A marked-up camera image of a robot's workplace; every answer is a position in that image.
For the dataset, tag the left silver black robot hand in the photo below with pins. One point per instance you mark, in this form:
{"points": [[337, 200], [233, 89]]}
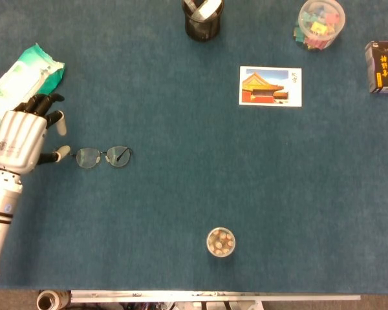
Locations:
{"points": [[19, 139]]}

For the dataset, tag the thin-framed eyeglasses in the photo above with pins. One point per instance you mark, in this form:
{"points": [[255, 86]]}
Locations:
{"points": [[103, 157]]}

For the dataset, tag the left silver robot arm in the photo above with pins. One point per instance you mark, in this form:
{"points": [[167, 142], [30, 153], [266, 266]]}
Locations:
{"points": [[0, 206]]}

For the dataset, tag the green wet wipes pack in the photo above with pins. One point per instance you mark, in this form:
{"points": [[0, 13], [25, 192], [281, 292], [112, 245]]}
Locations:
{"points": [[22, 80]]}

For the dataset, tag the brown tape roll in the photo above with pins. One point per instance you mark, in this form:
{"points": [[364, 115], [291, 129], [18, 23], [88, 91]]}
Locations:
{"points": [[50, 300]]}

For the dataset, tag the black mesh pen holder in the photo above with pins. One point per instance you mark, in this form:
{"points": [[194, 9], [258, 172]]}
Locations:
{"points": [[202, 26]]}

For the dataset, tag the small clear jar of pins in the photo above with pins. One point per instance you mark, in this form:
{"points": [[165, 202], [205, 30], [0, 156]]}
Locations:
{"points": [[221, 242]]}

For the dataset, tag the white item in pen holder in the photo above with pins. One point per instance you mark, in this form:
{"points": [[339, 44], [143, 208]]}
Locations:
{"points": [[207, 8]]}

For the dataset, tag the palace photo postcard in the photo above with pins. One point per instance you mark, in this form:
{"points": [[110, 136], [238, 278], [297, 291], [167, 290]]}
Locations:
{"points": [[270, 86]]}

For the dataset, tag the clear jar of colourful clips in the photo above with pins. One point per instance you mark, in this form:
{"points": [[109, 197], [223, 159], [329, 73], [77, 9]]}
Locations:
{"points": [[320, 24]]}

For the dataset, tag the black box with orange print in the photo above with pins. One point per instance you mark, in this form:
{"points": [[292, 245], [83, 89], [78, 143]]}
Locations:
{"points": [[381, 68]]}

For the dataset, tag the white metal table rail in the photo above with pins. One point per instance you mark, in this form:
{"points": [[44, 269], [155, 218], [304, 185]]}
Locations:
{"points": [[213, 296]]}

